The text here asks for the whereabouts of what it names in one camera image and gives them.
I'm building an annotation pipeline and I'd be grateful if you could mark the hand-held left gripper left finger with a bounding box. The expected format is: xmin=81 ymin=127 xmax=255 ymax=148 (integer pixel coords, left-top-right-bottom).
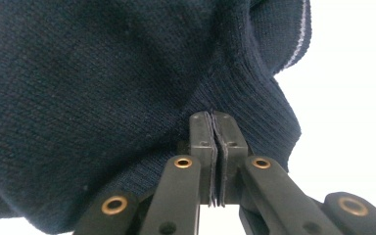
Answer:
xmin=189 ymin=111 xmax=218 ymax=209

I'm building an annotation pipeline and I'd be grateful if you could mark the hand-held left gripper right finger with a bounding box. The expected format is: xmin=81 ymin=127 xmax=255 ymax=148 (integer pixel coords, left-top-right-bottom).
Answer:
xmin=213 ymin=111 xmax=249 ymax=209

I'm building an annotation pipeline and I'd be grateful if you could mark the navy knit vest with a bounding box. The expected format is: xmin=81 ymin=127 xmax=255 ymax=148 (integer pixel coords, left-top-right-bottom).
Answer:
xmin=0 ymin=0 xmax=312 ymax=234

